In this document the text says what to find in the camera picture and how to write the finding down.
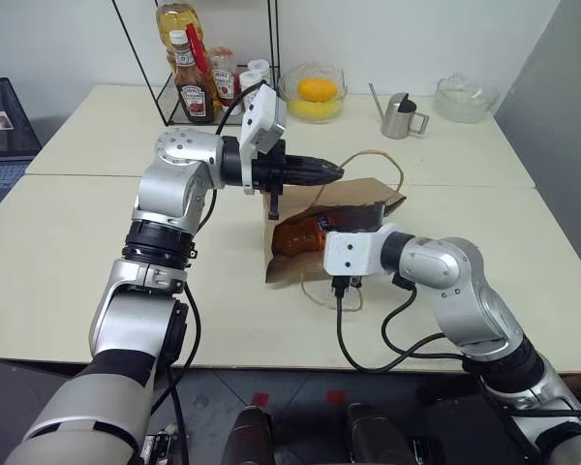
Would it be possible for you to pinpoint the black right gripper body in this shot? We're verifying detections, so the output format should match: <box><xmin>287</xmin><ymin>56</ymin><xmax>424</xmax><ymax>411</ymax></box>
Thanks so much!
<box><xmin>337</xmin><ymin>200</ymin><xmax>387</xmax><ymax>234</ymax></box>

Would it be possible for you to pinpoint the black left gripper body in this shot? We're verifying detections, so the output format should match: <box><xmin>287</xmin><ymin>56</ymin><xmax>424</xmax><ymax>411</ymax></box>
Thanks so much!
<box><xmin>251</xmin><ymin>139</ymin><xmax>289</xmax><ymax>222</ymax></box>

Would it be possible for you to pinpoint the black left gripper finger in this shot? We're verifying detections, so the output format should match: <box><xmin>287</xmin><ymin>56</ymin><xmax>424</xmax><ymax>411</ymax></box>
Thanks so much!
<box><xmin>285</xmin><ymin>169</ymin><xmax>347</xmax><ymax>187</ymax></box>
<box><xmin>285</xmin><ymin>154</ymin><xmax>346</xmax><ymax>172</ymax></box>

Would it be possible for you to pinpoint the orange snack packet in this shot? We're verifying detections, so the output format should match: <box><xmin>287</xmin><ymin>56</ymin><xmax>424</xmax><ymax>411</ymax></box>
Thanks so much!
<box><xmin>272</xmin><ymin>214</ymin><xmax>333</xmax><ymax>257</ymax></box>

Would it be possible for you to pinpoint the brown paper bag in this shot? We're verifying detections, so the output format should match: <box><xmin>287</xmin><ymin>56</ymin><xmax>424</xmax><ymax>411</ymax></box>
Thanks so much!
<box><xmin>262</xmin><ymin>148</ymin><xmax>408</xmax><ymax>314</ymax></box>

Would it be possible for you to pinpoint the yellow lemon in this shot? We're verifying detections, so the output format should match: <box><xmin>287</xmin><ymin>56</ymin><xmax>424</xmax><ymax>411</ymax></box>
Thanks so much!
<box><xmin>289</xmin><ymin>98</ymin><xmax>343</xmax><ymax>121</ymax></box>

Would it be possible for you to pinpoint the orange fruit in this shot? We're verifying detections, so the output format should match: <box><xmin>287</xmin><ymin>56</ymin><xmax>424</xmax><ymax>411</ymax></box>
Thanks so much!
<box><xmin>297</xmin><ymin>78</ymin><xmax>339</xmax><ymax>103</ymax></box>

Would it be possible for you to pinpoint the white seasoning jar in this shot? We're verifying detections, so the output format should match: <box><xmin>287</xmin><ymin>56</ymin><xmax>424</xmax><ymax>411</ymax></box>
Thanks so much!
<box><xmin>238</xmin><ymin>71</ymin><xmax>265</xmax><ymax>101</ymax></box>
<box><xmin>248</xmin><ymin>58</ymin><xmax>272</xmax><ymax>86</ymax></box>

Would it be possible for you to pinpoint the glass fruit bowl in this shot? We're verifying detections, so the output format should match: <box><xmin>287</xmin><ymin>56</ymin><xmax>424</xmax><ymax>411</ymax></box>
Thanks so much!
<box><xmin>278</xmin><ymin>62</ymin><xmax>349</xmax><ymax>125</ymax></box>

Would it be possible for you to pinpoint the steel long-spout watering can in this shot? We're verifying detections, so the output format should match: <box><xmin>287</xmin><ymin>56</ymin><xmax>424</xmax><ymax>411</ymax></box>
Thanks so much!
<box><xmin>367</xmin><ymin>82</ymin><xmax>431</xmax><ymax>140</ymax></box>

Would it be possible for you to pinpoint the plastic squeeze ketchup bottle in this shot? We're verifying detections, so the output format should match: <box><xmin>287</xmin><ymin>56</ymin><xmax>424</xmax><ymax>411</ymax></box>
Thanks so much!
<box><xmin>208</xmin><ymin>46</ymin><xmax>243</xmax><ymax>109</ymax></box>

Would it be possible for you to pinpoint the glass ketchup bottle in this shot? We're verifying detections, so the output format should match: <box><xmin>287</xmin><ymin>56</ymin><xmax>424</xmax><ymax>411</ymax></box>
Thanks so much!
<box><xmin>169</xmin><ymin>29</ymin><xmax>217</xmax><ymax>124</ymax></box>

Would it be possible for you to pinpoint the empty glass bowl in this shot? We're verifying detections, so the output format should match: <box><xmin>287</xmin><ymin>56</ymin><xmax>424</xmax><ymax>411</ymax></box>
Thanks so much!
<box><xmin>435</xmin><ymin>73</ymin><xmax>500</xmax><ymax>124</ymax></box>

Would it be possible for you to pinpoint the cooking oil bottle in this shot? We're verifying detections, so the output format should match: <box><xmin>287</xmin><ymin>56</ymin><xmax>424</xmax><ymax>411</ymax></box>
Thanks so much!
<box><xmin>156</xmin><ymin>2</ymin><xmax>210</xmax><ymax>91</ymax></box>

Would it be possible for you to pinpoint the dark rounded shape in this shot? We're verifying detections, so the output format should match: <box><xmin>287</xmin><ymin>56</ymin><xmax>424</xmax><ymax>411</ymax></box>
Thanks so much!
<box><xmin>346</xmin><ymin>402</ymin><xmax>417</xmax><ymax>465</ymax></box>
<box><xmin>226</xmin><ymin>405</ymin><xmax>275</xmax><ymax>465</ymax></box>

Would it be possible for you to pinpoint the dark bulky object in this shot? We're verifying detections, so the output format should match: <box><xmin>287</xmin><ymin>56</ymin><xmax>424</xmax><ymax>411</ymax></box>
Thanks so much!
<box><xmin>418</xmin><ymin>382</ymin><xmax>514</xmax><ymax>465</ymax></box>

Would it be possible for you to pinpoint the dark laptop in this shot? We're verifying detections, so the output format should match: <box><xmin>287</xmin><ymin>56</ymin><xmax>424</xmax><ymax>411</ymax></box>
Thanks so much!
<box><xmin>0</xmin><ymin>77</ymin><xmax>44</xmax><ymax>222</ymax></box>

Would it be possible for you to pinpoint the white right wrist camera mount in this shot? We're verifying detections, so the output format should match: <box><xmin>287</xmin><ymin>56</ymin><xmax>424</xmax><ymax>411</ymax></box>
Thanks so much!
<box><xmin>322</xmin><ymin>222</ymin><xmax>401</xmax><ymax>278</ymax></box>

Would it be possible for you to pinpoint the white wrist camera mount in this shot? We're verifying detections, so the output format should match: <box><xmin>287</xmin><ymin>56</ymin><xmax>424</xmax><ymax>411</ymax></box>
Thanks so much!
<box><xmin>322</xmin><ymin>222</ymin><xmax>401</xmax><ymax>278</ymax></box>
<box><xmin>238</xmin><ymin>82</ymin><xmax>288</xmax><ymax>196</ymax></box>

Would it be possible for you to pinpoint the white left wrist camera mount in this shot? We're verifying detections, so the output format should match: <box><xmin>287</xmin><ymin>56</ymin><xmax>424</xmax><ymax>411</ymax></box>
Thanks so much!
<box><xmin>238</xmin><ymin>82</ymin><xmax>288</xmax><ymax>196</ymax></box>

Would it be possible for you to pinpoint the black wire rack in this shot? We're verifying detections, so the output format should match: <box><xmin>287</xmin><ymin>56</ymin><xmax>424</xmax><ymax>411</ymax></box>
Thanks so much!
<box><xmin>111</xmin><ymin>0</ymin><xmax>281</xmax><ymax>127</ymax></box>

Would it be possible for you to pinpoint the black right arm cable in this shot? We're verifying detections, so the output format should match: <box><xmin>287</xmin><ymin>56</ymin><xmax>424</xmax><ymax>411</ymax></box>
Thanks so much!
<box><xmin>332</xmin><ymin>275</ymin><xmax>471</xmax><ymax>374</ymax></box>

